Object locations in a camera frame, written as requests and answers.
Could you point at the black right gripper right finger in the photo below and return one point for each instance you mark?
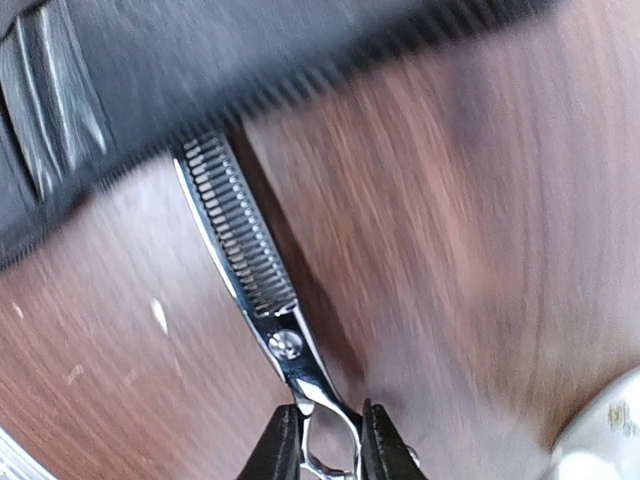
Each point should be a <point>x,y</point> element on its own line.
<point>385,456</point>

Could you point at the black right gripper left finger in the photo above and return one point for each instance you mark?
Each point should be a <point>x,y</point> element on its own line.
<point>276,455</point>

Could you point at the silver scissors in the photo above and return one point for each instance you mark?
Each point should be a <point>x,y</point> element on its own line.
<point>240,243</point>

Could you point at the black zip tool case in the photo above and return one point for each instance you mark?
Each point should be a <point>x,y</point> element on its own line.
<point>89,89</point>

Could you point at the white patterned mug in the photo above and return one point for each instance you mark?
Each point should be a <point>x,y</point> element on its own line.
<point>602,440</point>

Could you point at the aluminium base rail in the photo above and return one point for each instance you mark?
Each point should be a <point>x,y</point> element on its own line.
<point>17,464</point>

